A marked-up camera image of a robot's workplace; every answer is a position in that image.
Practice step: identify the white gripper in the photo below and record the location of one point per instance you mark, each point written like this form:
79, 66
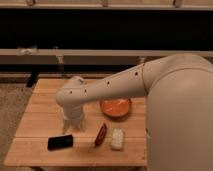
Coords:
72, 113

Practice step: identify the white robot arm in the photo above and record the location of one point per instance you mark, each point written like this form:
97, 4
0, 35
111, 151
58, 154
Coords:
179, 113

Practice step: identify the orange ceramic bowl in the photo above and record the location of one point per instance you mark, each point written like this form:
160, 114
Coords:
115, 108

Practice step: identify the black rectangular box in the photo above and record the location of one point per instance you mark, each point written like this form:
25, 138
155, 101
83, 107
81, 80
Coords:
60, 142

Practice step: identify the dark red oblong object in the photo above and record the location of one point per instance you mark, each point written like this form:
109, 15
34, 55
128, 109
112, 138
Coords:
101, 135

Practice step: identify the wooden table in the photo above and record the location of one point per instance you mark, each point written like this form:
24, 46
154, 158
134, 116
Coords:
43, 119

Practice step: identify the white rectangular sponge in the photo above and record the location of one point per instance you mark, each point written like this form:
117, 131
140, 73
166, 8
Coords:
117, 140

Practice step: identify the long metal shelf rail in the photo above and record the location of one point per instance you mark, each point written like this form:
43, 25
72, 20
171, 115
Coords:
32, 56

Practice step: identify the upper metal shelf rail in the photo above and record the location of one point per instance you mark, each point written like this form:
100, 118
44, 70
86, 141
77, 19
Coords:
7, 5

